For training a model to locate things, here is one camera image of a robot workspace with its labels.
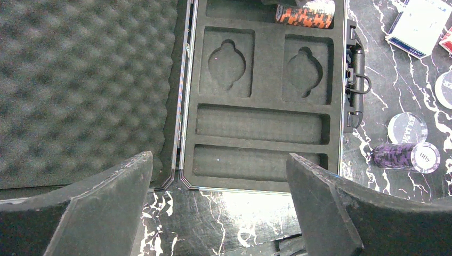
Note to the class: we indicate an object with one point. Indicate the black poker set case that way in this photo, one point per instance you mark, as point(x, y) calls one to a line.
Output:
point(217, 91)

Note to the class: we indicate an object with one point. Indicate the purple black poker chip stack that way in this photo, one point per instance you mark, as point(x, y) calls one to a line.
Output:
point(422, 157)

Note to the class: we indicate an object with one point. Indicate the clear acrylic dealer button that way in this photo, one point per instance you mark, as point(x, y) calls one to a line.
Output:
point(442, 89)

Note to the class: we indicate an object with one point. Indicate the blue playing card box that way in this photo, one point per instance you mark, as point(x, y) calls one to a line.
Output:
point(418, 26)

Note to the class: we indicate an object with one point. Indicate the clear acrylic blind button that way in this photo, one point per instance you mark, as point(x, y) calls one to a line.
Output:
point(407, 128)

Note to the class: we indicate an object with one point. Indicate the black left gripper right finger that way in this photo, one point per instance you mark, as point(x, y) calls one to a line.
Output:
point(340, 217)

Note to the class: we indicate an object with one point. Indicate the red playing card box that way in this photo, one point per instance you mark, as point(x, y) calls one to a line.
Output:
point(445, 41)

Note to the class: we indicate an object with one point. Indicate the orange black poker chip stack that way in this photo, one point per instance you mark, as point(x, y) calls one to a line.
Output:
point(312, 14)

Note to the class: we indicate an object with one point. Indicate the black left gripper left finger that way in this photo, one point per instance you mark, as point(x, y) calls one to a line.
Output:
point(95, 216)

